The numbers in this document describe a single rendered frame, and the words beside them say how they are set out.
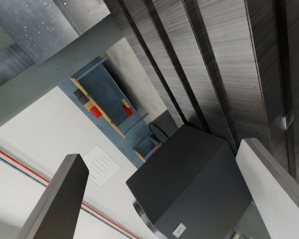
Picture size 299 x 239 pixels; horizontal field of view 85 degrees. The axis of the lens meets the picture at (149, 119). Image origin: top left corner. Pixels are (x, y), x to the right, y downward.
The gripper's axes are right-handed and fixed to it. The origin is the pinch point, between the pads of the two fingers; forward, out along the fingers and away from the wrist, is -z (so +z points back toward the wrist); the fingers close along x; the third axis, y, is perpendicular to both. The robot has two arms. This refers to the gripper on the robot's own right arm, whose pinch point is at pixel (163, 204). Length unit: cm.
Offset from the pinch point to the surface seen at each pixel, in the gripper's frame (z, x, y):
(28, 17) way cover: -43, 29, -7
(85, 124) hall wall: -332, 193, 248
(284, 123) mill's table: -12.5, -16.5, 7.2
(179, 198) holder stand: -8.7, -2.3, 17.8
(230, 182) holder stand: -13.6, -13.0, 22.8
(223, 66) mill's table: -14.2, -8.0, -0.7
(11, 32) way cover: -42, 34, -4
